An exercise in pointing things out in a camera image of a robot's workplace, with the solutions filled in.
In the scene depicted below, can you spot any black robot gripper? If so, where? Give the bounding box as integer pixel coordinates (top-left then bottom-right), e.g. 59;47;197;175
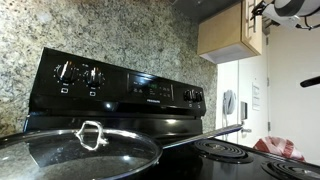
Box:
251;1;273;20

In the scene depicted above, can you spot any steel cabinet bar handle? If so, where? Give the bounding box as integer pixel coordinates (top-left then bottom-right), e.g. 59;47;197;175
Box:
246;0;257;33

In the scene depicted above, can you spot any wooden cabinet door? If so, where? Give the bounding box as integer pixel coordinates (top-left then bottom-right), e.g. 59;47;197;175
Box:
241;0;263;55

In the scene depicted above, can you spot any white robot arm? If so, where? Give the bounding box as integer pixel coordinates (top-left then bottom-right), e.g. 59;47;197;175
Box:
251;0;320;30

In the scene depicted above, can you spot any paper notice on door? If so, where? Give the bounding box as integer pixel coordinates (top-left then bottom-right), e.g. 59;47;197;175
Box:
252;82;260;111

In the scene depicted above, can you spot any door lever lock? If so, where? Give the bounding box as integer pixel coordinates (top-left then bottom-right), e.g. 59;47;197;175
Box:
240;101;252;133

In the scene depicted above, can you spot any dark range hood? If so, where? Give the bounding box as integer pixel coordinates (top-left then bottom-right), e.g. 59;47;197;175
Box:
168;0;241;23

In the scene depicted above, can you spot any red white striped cloth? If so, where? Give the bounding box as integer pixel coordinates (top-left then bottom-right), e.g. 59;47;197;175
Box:
253;136;305;162

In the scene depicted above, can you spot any near right coil burner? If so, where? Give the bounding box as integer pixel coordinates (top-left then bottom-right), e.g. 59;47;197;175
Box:
194;140;254;164

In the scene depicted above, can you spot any coil burner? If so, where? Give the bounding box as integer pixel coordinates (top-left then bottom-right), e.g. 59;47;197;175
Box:
194;140;254;164
261;161;320;180

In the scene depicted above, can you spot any far right coil burner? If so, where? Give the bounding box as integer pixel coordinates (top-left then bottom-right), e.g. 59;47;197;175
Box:
261;161;320;180

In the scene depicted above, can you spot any black electric stove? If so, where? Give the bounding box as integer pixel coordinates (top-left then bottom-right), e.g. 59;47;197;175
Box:
24;48;320;180

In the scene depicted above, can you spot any steel frying pan with lid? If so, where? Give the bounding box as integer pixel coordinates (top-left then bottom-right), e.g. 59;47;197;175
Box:
0;121;242;180

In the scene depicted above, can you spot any grey wall phone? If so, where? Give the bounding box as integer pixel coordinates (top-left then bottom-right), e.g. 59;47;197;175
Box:
223;90;236;115

